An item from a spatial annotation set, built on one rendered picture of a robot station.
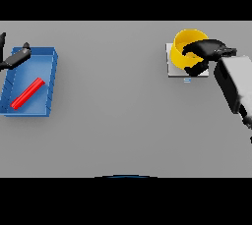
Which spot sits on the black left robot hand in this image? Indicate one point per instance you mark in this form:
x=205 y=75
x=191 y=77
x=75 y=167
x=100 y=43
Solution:
x=16 y=58

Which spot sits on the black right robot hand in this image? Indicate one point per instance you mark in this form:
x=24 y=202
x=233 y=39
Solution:
x=206 y=50

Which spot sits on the yellow bowl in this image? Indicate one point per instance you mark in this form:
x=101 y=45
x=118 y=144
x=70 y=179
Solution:
x=183 y=49

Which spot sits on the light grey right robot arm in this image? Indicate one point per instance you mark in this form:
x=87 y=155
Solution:
x=237 y=86

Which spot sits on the red beaker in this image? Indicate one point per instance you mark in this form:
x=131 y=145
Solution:
x=27 y=93

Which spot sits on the pale square measuring scale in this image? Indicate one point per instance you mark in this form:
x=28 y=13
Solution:
x=172 y=70

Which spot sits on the blue tray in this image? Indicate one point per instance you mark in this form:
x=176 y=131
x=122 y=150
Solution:
x=29 y=81

